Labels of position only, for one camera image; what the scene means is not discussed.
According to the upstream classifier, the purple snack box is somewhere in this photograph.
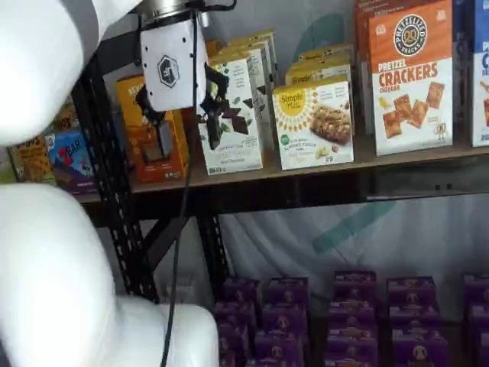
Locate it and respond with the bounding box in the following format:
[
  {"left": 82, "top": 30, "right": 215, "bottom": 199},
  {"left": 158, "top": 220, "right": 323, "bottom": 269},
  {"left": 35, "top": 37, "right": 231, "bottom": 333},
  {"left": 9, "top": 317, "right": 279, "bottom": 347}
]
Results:
[
  {"left": 246, "top": 358, "right": 303, "bottom": 367},
  {"left": 391, "top": 327, "right": 450, "bottom": 367},
  {"left": 334, "top": 270, "right": 377, "bottom": 303},
  {"left": 387, "top": 277, "right": 436, "bottom": 307},
  {"left": 388, "top": 304, "right": 440, "bottom": 330},
  {"left": 468, "top": 304, "right": 489, "bottom": 333},
  {"left": 261, "top": 304, "right": 309, "bottom": 333},
  {"left": 463, "top": 273, "right": 489, "bottom": 305},
  {"left": 254, "top": 330, "right": 306, "bottom": 361},
  {"left": 327, "top": 323, "right": 379, "bottom": 341},
  {"left": 325, "top": 336, "right": 380, "bottom": 367},
  {"left": 212, "top": 301, "right": 257, "bottom": 326},
  {"left": 223, "top": 278, "right": 261, "bottom": 305},
  {"left": 217, "top": 323, "right": 251, "bottom": 355},
  {"left": 329, "top": 300, "right": 378, "bottom": 326},
  {"left": 267, "top": 277, "right": 309, "bottom": 307}
]

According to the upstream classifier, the blue white pretzel crackers box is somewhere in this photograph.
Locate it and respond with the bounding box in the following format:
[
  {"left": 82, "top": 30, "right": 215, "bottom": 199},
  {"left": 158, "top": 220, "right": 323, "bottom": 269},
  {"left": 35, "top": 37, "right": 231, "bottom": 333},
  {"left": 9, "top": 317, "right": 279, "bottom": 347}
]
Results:
[
  {"left": 452, "top": 0, "right": 474, "bottom": 124},
  {"left": 470, "top": 0, "right": 489, "bottom": 148}
]

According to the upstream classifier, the Simple Mills Sweet Thins box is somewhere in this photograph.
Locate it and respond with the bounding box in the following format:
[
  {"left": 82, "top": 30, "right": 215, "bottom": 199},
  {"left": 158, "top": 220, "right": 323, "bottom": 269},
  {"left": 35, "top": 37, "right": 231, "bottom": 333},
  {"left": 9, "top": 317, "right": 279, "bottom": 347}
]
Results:
[
  {"left": 198, "top": 57, "right": 264, "bottom": 176},
  {"left": 228, "top": 30, "right": 278, "bottom": 77},
  {"left": 217, "top": 47, "right": 276, "bottom": 154}
]

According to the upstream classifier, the yellow Bobo's box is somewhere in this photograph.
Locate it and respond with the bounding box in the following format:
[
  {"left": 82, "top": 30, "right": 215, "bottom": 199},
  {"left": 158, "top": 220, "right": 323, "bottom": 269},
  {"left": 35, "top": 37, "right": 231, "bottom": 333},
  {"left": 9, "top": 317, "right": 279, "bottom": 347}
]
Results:
[
  {"left": 7, "top": 135, "right": 57, "bottom": 184},
  {"left": 53, "top": 102, "right": 79, "bottom": 131}
]

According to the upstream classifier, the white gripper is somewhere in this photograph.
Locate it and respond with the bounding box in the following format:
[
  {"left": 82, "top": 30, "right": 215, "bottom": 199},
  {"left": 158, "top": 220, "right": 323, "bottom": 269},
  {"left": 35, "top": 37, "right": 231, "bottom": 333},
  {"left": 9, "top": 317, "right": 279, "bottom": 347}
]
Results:
[{"left": 135, "top": 13, "right": 230, "bottom": 161}]

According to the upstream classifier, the orange Pretzel Crackers cheddar box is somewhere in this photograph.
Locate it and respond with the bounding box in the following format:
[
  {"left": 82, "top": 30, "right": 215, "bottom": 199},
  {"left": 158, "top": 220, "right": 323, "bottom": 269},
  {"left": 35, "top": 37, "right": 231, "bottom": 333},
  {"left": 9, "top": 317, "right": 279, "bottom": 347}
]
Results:
[{"left": 368, "top": 0, "right": 455, "bottom": 157}]

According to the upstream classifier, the black cable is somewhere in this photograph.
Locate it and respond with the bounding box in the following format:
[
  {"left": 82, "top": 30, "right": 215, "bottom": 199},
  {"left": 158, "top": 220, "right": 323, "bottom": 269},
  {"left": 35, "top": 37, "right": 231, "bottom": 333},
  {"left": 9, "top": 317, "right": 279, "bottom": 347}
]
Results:
[{"left": 160, "top": 0, "right": 238, "bottom": 367}]

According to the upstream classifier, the short wooden shelf board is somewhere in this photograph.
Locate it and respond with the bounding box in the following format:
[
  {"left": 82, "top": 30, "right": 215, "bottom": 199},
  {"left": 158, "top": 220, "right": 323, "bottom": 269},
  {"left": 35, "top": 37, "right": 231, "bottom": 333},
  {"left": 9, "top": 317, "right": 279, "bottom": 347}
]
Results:
[{"left": 76, "top": 190, "right": 102, "bottom": 204}]

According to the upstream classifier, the blue Z Bar box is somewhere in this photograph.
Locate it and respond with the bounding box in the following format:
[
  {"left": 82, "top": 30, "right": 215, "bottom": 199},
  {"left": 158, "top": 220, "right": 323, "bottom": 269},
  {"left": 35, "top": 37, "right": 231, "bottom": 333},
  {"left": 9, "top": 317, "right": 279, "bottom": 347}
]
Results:
[{"left": 44, "top": 129, "right": 99, "bottom": 192}]

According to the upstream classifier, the long wooden shelf board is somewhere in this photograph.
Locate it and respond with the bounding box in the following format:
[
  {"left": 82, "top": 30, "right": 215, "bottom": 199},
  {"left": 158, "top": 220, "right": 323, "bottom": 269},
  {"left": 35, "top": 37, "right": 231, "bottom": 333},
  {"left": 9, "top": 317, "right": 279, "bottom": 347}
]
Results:
[{"left": 131, "top": 143, "right": 489, "bottom": 194}]

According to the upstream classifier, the black metal shelf rack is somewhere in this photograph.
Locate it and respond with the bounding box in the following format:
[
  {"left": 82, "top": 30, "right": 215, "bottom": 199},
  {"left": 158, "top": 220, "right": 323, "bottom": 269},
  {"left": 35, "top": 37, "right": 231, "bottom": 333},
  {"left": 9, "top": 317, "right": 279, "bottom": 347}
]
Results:
[{"left": 70, "top": 34, "right": 489, "bottom": 305}]

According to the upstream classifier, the Simple Mills almond flour box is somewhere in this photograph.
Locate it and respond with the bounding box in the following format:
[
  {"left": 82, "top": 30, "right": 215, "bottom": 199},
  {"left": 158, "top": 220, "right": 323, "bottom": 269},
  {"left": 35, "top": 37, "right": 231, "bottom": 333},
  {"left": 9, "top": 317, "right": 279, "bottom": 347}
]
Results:
[
  {"left": 272, "top": 80, "right": 355, "bottom": 171},
  {"left": 297, "top": 44, "right": 355, "bottom": 67},
  {"left": 286, "top": 63, "right": 352, "bottom": 87}
]

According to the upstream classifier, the white tarp with teal print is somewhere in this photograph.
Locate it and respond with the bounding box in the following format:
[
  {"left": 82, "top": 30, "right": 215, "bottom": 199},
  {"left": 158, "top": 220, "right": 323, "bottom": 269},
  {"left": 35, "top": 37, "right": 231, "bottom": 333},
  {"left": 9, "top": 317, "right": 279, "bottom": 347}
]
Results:
[{"left": 198, "top": 0, "right": 489, "bottom": 318}]

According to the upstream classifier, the orange brownie box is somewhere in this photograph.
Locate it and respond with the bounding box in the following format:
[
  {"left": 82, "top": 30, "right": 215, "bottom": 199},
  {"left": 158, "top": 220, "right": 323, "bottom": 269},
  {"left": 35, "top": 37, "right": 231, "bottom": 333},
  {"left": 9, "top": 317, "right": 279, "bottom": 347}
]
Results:
[
  {"left": 205, "top": 37, "right": 223, "bottom": 58},
  {"left": 116, "top": 74, "right": 190, "bottom": 184},
  {"left": 173, "top": 109, "right": 202, "bottom": 170}
]

